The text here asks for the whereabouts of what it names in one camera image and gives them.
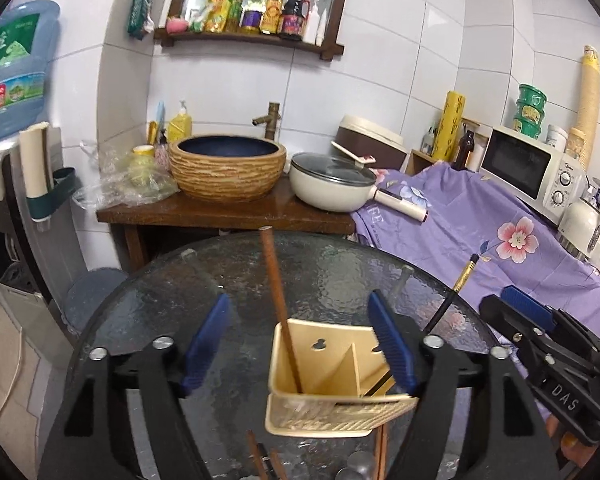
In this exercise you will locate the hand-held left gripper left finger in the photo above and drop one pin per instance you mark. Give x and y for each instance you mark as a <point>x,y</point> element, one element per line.
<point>207,345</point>

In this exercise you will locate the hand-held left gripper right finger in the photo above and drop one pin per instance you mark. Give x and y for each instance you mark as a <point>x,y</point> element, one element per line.
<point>391,345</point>

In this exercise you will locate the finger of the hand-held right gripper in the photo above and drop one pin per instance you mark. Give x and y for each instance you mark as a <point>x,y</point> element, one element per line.
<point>525,305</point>
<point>510,317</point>

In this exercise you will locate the beige plastic utensil holder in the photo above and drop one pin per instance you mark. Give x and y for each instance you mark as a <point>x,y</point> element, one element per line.
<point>325,355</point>

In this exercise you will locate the purple floral cloth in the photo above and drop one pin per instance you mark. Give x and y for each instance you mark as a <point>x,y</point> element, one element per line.
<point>470,220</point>

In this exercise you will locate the white electric kettle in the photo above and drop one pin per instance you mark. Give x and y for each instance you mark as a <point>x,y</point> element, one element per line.
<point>580,220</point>

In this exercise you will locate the grey round stool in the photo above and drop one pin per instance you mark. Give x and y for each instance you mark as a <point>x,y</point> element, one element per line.
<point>90,290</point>

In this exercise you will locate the wooden sink stand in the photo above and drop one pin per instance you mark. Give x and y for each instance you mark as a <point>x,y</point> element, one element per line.
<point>205,215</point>

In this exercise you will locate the white microwave oven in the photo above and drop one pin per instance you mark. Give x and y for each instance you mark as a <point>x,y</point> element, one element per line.
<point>515,160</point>

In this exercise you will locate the brown glass bottle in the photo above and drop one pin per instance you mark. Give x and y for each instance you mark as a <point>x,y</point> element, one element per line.
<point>464,152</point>

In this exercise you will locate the white frying pan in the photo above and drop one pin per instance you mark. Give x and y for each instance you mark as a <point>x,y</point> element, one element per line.
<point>320,195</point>

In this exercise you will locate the white jar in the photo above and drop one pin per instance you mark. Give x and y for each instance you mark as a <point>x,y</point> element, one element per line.
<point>556,137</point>

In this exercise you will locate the brown ribbed wash basin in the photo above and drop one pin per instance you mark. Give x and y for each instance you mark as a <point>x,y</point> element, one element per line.
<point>225,175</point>

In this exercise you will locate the green noodle cup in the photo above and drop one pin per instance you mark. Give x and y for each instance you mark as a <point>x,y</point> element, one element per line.
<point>527,128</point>
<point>530,111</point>
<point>532,94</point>

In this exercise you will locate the small wooden crate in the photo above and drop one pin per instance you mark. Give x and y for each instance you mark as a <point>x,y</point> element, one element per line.
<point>420,162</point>

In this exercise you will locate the glass pan lid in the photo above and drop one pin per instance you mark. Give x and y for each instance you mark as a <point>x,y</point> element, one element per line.
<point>330,167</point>

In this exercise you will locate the clear plastic bag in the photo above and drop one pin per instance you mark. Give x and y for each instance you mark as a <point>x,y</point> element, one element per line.
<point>105,185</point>

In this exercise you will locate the small dark cap bottle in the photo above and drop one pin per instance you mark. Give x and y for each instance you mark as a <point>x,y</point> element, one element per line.
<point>428,141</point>

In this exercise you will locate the white rice paddle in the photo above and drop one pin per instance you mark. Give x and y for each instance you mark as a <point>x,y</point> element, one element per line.
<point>350,154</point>

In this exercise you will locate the yellow roll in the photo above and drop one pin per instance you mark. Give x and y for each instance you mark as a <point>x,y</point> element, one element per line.
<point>449,125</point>

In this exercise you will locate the small patterned pump bottle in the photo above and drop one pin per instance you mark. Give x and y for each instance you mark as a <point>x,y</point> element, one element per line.
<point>161,155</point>

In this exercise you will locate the yellow cup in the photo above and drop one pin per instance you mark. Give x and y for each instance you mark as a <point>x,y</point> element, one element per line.
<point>143,151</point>

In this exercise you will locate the brown and white rice cooker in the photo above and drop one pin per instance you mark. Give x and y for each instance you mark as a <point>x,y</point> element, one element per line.
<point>365,137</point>

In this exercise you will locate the tall cream paper cup stack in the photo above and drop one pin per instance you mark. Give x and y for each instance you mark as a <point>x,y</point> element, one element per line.
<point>590,100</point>

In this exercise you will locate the green and white cup holder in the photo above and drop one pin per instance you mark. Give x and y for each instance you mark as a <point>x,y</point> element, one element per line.
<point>60,185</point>

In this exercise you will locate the yellow soap pump bottle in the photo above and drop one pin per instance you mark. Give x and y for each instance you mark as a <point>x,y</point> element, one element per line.
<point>180,127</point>

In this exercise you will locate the brass bamboo style faucet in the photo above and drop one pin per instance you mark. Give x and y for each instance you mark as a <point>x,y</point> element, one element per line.
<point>271,120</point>

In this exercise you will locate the white paper cup stack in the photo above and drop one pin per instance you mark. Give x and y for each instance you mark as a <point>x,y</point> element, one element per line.
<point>32,160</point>

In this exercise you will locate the wooden framed mirror shelf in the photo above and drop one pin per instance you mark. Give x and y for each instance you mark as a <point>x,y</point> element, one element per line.
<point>240,40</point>

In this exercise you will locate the pink round object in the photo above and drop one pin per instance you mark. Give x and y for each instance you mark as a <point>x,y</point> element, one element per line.
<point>176,24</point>

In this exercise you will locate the small green white packet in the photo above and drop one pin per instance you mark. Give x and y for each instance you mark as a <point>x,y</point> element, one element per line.
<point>196,22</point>

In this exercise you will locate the white tube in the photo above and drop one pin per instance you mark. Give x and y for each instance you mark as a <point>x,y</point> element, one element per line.
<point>320,27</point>

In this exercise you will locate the white pump bottle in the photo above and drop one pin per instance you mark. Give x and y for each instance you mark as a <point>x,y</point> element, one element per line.
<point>312,22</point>

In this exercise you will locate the yellow packet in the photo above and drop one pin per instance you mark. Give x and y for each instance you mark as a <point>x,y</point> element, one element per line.
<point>217,12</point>

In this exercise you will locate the purple label bottle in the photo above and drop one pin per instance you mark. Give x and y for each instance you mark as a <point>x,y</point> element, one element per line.
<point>253,10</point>

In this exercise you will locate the green cooking oil bottle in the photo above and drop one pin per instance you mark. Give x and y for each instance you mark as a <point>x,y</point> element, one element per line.
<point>235,7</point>

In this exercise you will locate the orange label bottle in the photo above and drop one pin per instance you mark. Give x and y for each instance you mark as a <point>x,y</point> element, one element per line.
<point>271,10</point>

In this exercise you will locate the dark soy sauce bottle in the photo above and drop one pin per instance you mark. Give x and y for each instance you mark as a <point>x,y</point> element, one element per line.
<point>294,15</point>

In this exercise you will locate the green hanging packet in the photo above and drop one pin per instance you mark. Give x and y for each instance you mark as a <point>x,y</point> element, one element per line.
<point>139,10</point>

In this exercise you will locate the blue water jug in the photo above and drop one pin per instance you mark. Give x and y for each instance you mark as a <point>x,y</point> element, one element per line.
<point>15,60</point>

